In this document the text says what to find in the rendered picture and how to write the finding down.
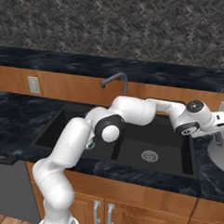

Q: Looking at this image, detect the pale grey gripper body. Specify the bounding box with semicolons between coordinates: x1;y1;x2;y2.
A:
213;127;224;149

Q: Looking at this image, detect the black double basin sink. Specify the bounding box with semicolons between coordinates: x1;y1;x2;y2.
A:
28;99;204;180

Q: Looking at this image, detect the round silver sink drain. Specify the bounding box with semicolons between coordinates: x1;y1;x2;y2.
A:
140;149;159;163
85;139;96;151

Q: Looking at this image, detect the wooden panel under sink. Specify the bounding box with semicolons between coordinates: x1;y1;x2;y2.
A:
22;161;200;218

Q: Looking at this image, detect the wooden cupboard front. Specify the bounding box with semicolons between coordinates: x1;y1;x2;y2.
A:
184;197;224;224

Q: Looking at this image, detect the wooden cupboard door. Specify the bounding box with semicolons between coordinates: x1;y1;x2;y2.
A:
68;191;107;224
103;198;191;224

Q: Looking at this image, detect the dark grey tap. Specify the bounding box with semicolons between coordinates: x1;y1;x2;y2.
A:
98;71;130;97

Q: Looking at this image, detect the grey dishwasher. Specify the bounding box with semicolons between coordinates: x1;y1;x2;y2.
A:
0;153;45;224

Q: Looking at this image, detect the silver cupboard handle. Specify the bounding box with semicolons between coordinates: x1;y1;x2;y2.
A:
91;200;102;224
105;203;116;224

